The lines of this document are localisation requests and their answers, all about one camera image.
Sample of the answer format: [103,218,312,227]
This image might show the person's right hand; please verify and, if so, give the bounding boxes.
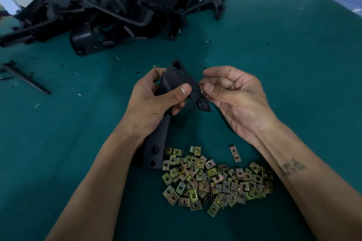
[199,66,278,145]

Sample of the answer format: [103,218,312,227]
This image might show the person's left hand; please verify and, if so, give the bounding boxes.
[121,67,193,148]

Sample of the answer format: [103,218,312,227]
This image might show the black plastic bracket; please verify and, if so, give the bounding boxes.
[141,59,212,170]

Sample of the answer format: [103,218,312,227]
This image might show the pile of brass clip nuts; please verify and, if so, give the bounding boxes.
[161,146,275,218]

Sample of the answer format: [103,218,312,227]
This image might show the pile of black plastic brackets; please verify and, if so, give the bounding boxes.
[0,0,228,57]

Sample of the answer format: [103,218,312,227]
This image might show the person's left forearm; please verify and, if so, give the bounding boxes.
[45,128,145,241]

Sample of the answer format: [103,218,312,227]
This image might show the person's right forearm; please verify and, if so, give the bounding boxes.
[252,122,362,241]

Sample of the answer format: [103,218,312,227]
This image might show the green table cloth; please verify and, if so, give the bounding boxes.
[0,0,362,241]

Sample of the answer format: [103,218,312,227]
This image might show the thin black plastic strip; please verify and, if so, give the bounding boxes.
[2,60,52,95]

